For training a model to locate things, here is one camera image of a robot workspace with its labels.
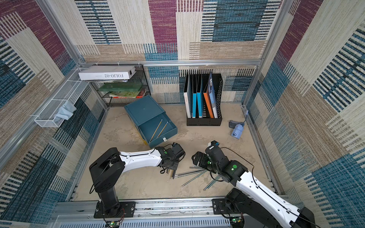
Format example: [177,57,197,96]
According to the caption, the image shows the teal drawer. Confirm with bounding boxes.
[138,113,178,149]

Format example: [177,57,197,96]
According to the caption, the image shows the dark pencil pair angled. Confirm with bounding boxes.
[174,169,205,179]

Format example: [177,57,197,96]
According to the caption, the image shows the orange folder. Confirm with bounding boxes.
[203,90,214,118]

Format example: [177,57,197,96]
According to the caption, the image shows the teal drawer cabinet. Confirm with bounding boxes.
[125,95,166,145]

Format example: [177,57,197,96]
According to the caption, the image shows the black mesh file organizer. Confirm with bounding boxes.
[181,73,223,126]

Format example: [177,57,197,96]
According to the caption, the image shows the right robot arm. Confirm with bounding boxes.
[192,141,316,228]

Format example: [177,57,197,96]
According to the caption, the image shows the teal folder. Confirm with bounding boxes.
[191,74,203,119]

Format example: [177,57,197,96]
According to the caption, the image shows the green book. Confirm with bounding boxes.
[98,82,143,92]

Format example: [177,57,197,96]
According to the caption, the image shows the white wire basket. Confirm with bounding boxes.
[34,80,88,128]

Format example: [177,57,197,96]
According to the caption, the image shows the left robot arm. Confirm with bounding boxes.
[89,142,186,219]

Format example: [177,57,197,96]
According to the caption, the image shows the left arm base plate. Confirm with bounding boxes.
[94,201,136,219]

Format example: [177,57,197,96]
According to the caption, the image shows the black wire shelf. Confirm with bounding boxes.
[90,65,152,109]

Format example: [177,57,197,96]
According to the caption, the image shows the light blue cloth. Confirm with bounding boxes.
[54,101,77,122]

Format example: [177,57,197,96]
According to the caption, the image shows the blue white stapler device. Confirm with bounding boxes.
[229,111,249,139]

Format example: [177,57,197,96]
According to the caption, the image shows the yellow pencil bundle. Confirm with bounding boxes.
[167,169,174,180]

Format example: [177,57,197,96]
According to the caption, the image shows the white FOLIO box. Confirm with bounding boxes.
[79,66,136,81]

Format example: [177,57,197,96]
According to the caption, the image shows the teal pencil diagonal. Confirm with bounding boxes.
[181,171,206,188]

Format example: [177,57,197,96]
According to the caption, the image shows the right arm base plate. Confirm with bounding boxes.
[212,198,242,215]

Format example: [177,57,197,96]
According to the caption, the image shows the teal pencil pair right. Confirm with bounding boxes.
[203,176,221,191]

